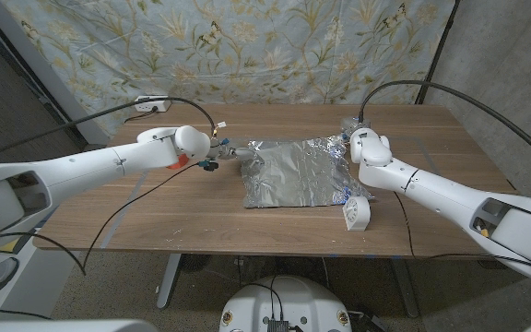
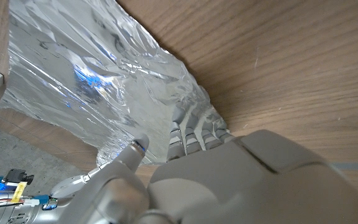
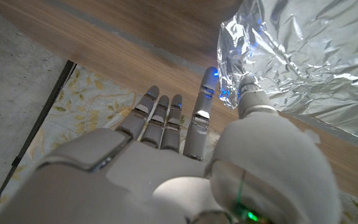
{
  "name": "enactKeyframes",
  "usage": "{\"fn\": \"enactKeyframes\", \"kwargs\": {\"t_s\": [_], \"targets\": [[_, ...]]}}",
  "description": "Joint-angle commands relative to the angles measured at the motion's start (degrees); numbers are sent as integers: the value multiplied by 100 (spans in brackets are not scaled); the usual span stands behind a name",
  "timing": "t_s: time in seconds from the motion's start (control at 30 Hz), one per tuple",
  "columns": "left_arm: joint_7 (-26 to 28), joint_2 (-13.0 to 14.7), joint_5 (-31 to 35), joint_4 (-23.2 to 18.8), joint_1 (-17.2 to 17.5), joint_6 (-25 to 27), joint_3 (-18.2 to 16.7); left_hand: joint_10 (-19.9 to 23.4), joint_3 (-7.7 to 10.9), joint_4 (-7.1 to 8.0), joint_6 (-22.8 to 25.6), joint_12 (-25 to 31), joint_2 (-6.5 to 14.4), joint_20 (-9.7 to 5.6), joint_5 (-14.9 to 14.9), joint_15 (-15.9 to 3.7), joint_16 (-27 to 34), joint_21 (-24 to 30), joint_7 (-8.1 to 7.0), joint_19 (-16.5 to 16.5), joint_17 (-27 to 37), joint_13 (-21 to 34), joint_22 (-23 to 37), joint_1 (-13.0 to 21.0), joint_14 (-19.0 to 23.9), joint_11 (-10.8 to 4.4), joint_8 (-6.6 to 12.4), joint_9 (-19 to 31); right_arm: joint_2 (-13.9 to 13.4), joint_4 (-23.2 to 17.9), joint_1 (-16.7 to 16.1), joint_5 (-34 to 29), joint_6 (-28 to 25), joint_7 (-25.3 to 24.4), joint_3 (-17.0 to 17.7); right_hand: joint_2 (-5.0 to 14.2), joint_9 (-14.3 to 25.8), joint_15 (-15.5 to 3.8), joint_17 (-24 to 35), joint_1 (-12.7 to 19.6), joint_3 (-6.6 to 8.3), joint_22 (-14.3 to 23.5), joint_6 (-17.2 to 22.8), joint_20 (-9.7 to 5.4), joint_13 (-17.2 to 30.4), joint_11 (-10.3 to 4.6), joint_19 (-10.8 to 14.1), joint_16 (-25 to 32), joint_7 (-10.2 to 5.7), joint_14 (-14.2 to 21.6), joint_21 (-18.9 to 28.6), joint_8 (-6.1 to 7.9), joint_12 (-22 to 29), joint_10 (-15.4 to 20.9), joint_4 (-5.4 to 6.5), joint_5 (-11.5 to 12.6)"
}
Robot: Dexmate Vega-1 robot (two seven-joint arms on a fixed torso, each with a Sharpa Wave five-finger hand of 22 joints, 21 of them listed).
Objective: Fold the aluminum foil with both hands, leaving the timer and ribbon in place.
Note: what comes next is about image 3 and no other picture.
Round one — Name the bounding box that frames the crinkled aluminium foil sheet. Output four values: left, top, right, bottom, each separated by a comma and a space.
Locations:
216, 0, 358, 147

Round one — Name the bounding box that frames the black backdrop stand pole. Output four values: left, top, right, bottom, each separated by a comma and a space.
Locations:
0, 60, 76, 223

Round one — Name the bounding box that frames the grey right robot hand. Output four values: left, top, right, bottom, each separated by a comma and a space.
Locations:
0, 67, 343, 224

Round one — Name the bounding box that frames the blue floral backdrop cloth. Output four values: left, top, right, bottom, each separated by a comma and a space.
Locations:
0, 64, 358, 224

